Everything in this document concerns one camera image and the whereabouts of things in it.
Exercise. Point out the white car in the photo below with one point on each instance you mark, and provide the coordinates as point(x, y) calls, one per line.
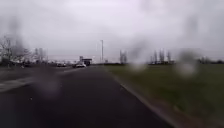
point(80, 65)

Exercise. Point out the dark asphalt path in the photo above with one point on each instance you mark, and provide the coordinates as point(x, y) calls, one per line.
point(86, 100)

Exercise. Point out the large bare tree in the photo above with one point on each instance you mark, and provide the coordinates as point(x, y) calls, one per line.
point(7, 50)

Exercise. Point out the street lamp pole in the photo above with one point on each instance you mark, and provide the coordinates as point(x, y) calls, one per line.
point(102, 53)

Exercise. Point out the vehicle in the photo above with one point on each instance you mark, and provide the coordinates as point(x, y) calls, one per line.
point(61, 64)

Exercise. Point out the row of tall trees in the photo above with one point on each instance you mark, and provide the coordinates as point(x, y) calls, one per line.
point(161, 56)

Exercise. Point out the grey asphalt road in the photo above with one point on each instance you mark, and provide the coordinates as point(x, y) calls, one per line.
point(13, 73)

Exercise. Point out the distant line of trees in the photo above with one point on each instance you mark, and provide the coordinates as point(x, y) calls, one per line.
point(211, 61)

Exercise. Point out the pale kerb strip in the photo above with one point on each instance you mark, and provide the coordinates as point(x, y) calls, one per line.
point(146, 105)

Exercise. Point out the pale strip beside road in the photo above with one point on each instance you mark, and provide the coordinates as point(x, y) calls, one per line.
point(13, 84)

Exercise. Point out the green grass field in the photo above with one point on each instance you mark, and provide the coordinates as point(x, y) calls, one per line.
point(173, 83)

